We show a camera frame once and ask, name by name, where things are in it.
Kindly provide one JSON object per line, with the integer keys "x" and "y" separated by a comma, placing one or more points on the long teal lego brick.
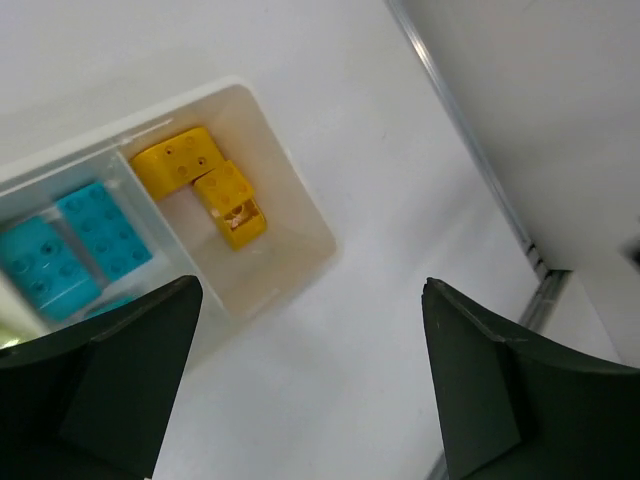
{"x": 104, "y": 230}

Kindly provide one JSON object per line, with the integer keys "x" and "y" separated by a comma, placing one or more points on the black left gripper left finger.
{"x": 93, "y": 400}

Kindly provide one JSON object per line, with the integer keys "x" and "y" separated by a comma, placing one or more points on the teal lime yellow lego cluster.
{"x": 109, "y": 306}

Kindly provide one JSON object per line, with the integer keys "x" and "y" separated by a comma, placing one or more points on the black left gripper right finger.
{"x": 513, "y": 404}

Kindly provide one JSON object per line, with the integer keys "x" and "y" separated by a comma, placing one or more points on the yellow rounded lego brick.
{"x": 230, "y": 201}

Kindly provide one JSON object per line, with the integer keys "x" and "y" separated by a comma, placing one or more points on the teal and lime lego stack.
{"x": 46, "y": 271}

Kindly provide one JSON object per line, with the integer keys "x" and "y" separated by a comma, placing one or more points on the yellow butterfly lego brick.
{"x": 175, "y": 162}

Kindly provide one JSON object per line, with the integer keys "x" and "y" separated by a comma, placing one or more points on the aluminium side rail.
{"x": 542, "y": 307}

